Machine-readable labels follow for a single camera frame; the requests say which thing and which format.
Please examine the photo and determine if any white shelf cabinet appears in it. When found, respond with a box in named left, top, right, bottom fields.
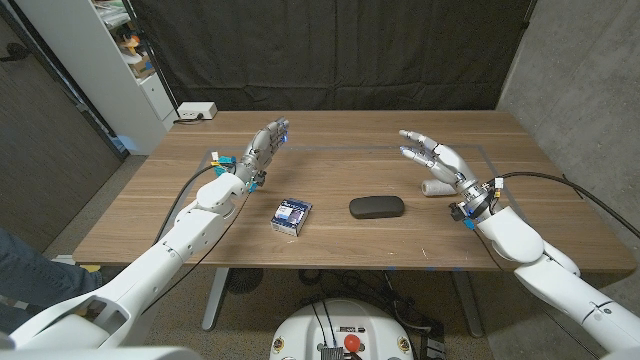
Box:
left=14, top=0, right=180, bottom=156

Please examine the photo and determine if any orange toy figure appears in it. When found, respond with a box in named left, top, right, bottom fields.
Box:
left=119, top=33, right=144, bottom=56

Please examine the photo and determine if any blue package box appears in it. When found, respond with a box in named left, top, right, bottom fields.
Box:
left=270, top=197, right=313, bottom=237

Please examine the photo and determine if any black round grille object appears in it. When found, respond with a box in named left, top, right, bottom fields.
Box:
left=227, top=268, right=264, bottom=295

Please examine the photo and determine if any cardboard box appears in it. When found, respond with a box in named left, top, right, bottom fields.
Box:
left=130, top=53, right=156, bottom=80

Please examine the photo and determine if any black curtain backdrop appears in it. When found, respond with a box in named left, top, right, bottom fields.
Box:
left=128, top=0, right=539, bottom=112

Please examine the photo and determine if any grey table leg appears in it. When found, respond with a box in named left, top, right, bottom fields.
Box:
left=201, top=267, right=231, bottom=332
left=451, top=271, right=485, bottom=339

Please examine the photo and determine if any black door handle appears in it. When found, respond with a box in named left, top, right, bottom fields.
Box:
left=0, top=42, right=30, bottom=64

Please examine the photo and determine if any black glasses case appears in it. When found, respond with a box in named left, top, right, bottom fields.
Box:
left=348, top=195, right=406, bottom=220

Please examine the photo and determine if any white power strip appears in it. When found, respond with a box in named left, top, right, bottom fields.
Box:
left=177, top=101, right=219, bottom=121

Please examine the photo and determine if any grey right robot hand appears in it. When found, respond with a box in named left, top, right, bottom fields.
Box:
left=398, top=128, right=495, bottom=215

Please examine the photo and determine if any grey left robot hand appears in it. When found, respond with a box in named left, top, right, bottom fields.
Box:
left=234, top=117, right=290, bottom=185

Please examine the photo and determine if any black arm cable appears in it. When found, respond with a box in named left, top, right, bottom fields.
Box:
left=152, top=162, right=236, bottom=246
left=487, top=171, right=640, bottom=240

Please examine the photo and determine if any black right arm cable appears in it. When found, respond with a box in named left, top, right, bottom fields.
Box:
left=487, top=171, right=640, bottom=240

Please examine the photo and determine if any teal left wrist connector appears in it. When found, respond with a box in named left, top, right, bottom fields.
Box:
left=213, top=153, right=237, bottom=177

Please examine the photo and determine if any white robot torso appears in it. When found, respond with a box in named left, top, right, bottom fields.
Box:
left=269, top=298, right=415, bottom=360

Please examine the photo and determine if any person's leg in jeans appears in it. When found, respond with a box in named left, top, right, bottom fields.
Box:
left=0, top=227, right=104, bottom=334

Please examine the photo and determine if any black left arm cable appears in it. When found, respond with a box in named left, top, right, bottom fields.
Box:
left=152, top=162, right=236, bottom=246

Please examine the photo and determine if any white roll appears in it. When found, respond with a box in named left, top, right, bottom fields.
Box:
left=420, top=178, right=459, bottom=197

